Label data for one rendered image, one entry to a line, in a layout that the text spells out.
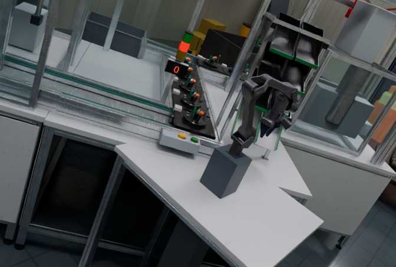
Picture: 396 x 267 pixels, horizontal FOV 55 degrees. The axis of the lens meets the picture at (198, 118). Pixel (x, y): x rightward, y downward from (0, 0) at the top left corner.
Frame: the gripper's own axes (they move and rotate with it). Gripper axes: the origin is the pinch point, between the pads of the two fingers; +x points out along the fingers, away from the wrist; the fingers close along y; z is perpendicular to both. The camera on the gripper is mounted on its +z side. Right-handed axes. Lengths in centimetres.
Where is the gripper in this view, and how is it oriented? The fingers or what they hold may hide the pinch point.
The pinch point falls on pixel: (267, 130)
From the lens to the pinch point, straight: 187.0
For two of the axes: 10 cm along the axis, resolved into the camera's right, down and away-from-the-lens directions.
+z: 7.8, 4.8, -4.0
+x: -4.1, 8.8, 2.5
